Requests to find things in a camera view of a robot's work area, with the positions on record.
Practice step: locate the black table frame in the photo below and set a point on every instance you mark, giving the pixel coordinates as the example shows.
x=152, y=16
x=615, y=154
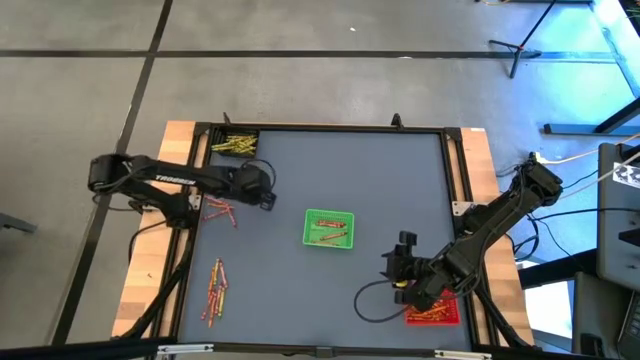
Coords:
x=325, y=127

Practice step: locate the red orange crayon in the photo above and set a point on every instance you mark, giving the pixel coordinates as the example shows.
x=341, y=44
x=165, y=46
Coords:
x=334, y=235

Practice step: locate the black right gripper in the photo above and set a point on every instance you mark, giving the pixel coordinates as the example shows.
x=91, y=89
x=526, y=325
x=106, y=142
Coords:
x=412, y=270

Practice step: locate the silver bracket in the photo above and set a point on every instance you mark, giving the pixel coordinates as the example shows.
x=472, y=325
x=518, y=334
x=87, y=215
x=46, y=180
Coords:
x=185, y=349
x=462, y=355

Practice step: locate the white plug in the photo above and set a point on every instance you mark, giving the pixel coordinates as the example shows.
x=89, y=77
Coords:
x=537, y=156

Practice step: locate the computer keyboard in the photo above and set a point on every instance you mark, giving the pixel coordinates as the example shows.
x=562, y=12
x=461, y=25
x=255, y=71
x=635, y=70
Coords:
x=631, y=325

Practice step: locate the grey cabinet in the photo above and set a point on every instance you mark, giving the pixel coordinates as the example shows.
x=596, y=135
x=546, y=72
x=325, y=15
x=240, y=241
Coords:
x=620, y=225

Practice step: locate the black rig crossbeam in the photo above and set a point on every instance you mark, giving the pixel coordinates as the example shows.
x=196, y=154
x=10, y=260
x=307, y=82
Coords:
x=75, y=350

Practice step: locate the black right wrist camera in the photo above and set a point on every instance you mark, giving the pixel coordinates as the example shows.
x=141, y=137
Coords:
x=391, y=266

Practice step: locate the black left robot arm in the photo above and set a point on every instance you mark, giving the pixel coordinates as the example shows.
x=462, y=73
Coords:
x=170, y=177

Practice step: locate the black curved bracket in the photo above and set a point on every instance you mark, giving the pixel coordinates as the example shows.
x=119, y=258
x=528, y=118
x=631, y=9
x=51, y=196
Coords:
x=227, y=119
x=397, y=121

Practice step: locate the grey floor object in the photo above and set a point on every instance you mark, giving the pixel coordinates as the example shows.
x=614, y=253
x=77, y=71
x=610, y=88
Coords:
x=17, y=223

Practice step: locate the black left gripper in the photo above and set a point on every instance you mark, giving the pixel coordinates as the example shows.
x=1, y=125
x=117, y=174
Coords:
x=267, y=201

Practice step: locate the green plastic basket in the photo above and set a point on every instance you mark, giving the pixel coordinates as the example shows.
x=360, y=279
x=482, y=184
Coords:
x=311, y=217

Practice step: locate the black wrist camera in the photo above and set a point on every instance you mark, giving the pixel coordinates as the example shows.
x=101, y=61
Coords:
x=391, y=266
x=251, y=180

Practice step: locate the printed marker sheet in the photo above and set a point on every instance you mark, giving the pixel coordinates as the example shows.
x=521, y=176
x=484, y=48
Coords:
x=627, y=175

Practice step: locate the black plastic basket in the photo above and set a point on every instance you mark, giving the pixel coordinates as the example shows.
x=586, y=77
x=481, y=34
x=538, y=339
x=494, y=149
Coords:
x=218, y=152

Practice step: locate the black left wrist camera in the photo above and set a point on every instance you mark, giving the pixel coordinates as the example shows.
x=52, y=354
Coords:
x=251, y=180

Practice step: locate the red plastic basket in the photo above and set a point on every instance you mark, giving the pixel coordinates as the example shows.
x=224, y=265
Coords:
x=452, y=320

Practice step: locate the black tripod stand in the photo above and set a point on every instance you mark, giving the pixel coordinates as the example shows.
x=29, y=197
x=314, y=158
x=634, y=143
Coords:
x=519, y=49

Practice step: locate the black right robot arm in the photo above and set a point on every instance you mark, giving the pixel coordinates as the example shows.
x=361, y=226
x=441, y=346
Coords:
x=500, y=215

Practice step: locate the grey desk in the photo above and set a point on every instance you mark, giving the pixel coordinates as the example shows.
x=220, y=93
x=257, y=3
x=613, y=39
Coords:
x=595, y=320

